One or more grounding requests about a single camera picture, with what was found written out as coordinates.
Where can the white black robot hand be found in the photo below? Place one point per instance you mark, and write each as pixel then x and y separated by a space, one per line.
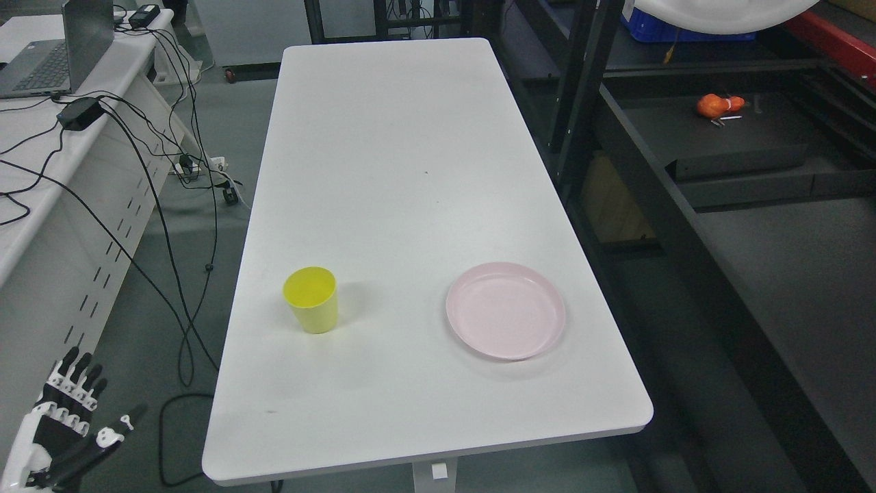
pixel 57 442

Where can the yellow plastic cup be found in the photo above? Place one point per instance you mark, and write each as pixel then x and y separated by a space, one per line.
pixel 311 293

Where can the black metal shelf rack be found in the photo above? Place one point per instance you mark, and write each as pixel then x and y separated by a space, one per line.
pixel 747 302

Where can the orange toy on shelf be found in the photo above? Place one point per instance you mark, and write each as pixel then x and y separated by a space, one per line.
pixel 712 106

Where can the black box on shelf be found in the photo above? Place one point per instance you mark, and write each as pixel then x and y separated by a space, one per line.
pixel 690 147

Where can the white side desk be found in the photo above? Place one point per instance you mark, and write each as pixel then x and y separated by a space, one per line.
pixel 81 201

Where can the white power strip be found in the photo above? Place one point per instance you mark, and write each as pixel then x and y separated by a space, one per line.
pixel 189 168

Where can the black power adapter brick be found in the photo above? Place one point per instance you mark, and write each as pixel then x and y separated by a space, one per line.
pixel 80 113

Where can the grey laptop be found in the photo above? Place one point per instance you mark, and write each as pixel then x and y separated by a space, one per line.
pixel 47 67

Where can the pink plastic plate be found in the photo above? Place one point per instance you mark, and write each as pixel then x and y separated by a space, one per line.
pixel 506 311

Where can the blue plastic crate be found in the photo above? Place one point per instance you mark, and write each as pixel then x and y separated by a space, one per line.
pixel 643 27

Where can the white round lamp shade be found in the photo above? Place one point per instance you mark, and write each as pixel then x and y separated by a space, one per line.
pixel 719 17

